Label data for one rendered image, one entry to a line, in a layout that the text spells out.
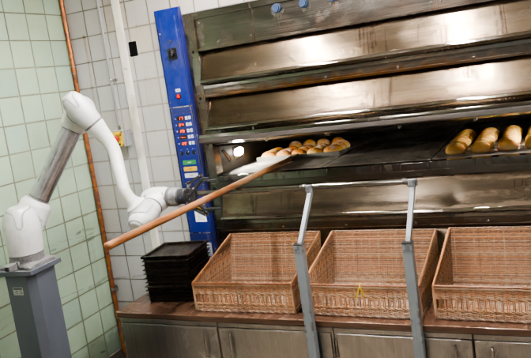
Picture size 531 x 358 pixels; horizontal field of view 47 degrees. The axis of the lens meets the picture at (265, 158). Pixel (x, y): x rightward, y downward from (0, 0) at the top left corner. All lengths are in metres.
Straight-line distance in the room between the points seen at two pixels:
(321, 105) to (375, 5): 0.56
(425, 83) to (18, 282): 2.10
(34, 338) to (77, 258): 0.96
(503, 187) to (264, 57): 1.36
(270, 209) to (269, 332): 0.73
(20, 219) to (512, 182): 2.26
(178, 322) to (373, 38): 1.72
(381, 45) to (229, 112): 0.92
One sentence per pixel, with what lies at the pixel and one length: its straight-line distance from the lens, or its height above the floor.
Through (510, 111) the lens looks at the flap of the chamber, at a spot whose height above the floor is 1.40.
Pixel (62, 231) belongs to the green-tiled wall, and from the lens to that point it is 3.84.
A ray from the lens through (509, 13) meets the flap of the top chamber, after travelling 3.02.
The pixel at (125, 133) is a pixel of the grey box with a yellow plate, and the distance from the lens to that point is 3.76.
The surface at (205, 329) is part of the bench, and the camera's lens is 3.19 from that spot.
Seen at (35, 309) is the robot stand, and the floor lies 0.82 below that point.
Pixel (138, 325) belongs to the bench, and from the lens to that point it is 3.42.
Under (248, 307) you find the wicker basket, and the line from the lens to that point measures 3.08.
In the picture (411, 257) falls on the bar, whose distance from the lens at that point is 2.60.
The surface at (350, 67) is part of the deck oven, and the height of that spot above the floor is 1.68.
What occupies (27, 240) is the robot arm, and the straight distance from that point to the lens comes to 2.98.
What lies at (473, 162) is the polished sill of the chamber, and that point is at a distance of 3.07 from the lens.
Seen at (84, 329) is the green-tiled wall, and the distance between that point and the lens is 4.02.
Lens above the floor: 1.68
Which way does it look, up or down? 7 degrees down
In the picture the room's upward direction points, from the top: 8 degrees counter-clockwise
